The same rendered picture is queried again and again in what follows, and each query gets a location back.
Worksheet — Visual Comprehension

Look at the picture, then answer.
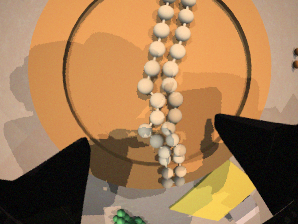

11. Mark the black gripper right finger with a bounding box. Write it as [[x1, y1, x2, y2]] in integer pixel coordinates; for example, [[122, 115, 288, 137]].
[[214, 113, 298, 216]]

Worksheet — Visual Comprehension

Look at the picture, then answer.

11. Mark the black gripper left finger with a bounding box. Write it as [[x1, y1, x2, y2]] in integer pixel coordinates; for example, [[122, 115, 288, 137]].
[[0, 137, 90, 224]]

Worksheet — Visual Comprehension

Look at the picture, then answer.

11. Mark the orange round bead board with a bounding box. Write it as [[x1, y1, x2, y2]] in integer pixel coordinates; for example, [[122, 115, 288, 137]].
[[28, 0, 271, 189]]

